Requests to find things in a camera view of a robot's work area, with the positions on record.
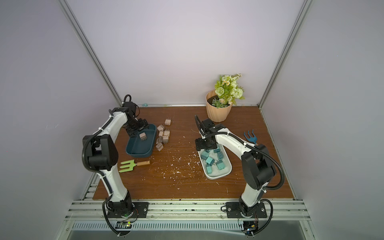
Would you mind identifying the white oval storage tray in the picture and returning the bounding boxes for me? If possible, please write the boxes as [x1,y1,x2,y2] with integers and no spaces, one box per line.
[198,145,233,180]

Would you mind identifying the teal plug top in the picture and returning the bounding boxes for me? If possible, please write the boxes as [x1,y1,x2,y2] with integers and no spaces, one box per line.
[206,164,213,174]

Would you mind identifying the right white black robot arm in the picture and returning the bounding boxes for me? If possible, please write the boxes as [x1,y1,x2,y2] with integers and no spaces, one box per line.
[195,115,286,237]

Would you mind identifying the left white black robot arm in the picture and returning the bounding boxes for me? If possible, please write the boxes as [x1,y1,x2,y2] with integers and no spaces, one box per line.
[82,95,149,238]

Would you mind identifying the dark teal storage tray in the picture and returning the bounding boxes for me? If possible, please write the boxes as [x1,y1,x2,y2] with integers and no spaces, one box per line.
[126,124,157,158]

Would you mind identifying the brown plug cluster top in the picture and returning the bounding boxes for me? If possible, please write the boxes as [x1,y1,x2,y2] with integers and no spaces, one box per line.
[157,125,165,132]

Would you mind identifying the brown plug cluster middle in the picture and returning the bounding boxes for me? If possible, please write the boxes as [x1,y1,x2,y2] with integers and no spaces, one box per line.
[162,136,169,144]

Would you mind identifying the brown plug far single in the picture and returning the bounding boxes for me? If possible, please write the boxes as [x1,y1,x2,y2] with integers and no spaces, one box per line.
[165,119,172,126]

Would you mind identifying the green artificial flower plant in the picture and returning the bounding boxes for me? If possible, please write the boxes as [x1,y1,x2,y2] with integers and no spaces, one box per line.
[211,74,245,108]

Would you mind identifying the green garden fork wooden handle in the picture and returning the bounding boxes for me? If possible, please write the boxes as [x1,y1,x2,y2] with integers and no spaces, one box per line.
[119,160,151,173]

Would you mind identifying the blue garden fork wooden handle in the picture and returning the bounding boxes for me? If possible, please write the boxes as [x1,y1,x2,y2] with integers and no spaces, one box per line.
[244,130,258,145]

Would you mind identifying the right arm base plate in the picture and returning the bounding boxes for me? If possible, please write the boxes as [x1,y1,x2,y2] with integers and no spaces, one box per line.
[225,202,267,219]

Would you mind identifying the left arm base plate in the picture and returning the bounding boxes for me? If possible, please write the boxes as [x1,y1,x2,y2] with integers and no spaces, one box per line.
[107,202,149,219]

